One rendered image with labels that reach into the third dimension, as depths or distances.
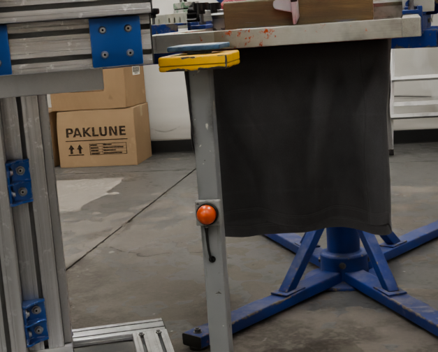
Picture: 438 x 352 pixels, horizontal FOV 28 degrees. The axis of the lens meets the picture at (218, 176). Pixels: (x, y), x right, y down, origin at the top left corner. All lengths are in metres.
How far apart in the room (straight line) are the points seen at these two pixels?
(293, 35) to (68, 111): 4.85
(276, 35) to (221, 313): 0.57
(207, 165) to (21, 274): 0.46
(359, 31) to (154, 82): 5.09
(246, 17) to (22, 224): 0.75
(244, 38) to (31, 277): 0.66
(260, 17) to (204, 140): 0.55
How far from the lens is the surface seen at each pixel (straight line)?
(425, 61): 6.54
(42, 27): 1.58
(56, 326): 1.88
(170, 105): 6.80
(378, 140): 1.92
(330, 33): 1.81
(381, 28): 1.80
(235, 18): 2.15
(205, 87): 1.65
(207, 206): 1.66
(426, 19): 3.11
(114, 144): 6.47
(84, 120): 6.52
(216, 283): 1.73
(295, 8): 2.10
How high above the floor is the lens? 1.02
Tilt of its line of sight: 10 degrees down
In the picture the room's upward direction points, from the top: 4 degrees counter-clockwise
